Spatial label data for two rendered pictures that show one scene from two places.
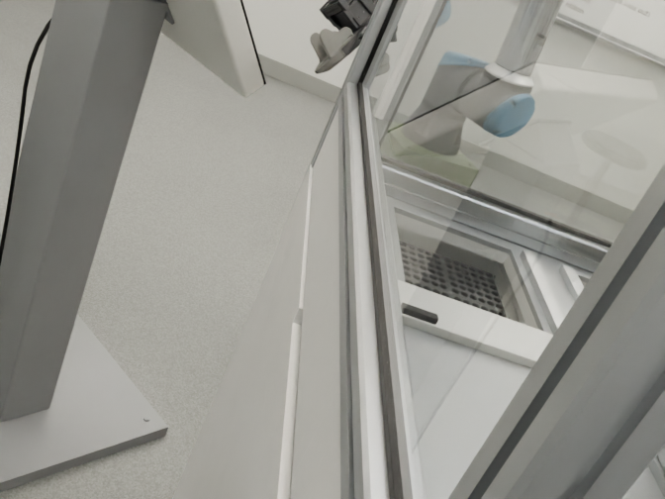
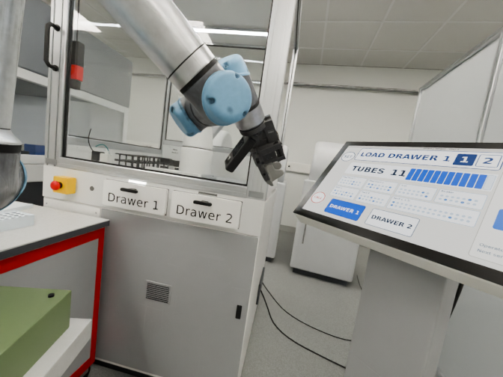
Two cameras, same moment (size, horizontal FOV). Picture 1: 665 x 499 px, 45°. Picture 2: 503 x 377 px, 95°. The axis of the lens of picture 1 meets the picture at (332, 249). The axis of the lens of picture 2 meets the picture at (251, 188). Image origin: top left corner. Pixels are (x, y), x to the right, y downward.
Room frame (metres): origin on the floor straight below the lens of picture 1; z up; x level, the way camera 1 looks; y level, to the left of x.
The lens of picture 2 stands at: (2.02, 0.33, 1.08)
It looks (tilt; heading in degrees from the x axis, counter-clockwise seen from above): 6 degrees down; 200
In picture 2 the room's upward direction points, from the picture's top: 8 degrees clockwise
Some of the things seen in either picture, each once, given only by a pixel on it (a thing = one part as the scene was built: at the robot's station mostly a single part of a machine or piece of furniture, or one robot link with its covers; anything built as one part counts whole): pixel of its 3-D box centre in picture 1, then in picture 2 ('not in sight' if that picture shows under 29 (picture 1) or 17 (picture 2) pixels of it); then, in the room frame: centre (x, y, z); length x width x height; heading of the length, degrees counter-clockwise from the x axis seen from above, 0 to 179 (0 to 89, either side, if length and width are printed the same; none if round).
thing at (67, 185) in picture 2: not in sight; (63, 185); (1.36, -0.77, 0.88); 0.07 x 0.05 x 0.07; 101
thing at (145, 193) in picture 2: not in sight; (134, 197); (1.28, -0.45, 0.87); 0.29 x 0.02 x 0.11; 101
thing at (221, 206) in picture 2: not in sight; (205, 209); (1.22, -0.14, 0.87); 0.29 x 0.02 x 0.11; 101
